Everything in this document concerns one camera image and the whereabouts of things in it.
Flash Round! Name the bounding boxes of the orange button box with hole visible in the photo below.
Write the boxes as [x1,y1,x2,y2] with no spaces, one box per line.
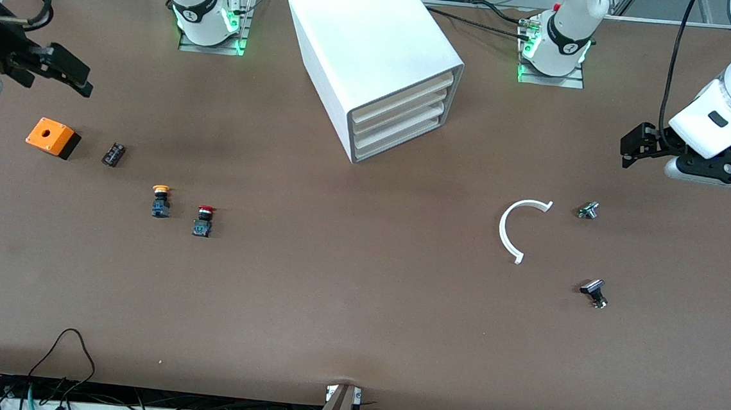
[24,115,83,161]

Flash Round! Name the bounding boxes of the yellow mushroom push button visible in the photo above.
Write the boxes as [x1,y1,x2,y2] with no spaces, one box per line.
[150,184,173,219]

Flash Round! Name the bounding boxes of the red mushroom push button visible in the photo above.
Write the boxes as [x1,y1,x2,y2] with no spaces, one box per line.
[191,204,217,239]

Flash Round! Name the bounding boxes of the small black contact block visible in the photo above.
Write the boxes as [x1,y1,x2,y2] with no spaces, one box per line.
[101,142,127,168]

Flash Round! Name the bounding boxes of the white semicircular plastic bracket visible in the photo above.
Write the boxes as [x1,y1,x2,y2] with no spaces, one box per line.
[496,197,555,268]

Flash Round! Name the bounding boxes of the black cable on table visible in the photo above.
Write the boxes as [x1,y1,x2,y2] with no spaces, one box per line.
[424,6,526,40]
[472,0,535,26]

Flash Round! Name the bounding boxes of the thin black looped cable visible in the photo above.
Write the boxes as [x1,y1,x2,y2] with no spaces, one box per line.
[26,326,99,406]

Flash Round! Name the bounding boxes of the white post clamp bracket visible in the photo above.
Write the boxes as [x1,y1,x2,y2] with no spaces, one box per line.
[325,384,363,405]

